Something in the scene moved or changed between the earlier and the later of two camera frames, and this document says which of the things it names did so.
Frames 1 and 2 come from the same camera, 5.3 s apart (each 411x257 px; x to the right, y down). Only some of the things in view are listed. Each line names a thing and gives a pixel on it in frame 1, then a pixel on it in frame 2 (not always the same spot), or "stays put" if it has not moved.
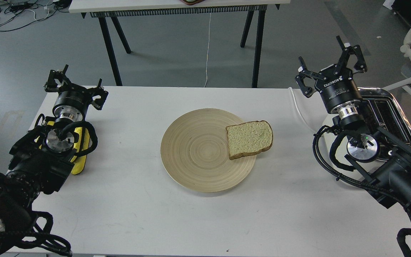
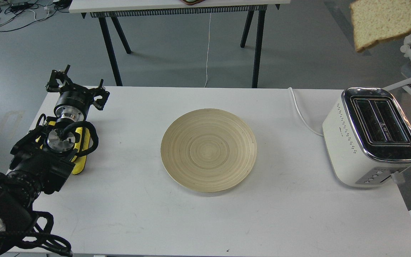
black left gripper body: (70, 95) stays put
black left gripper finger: (56, 80) stays put
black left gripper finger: (98, 103) stays put
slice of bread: (248, 138) -> (376, 20)
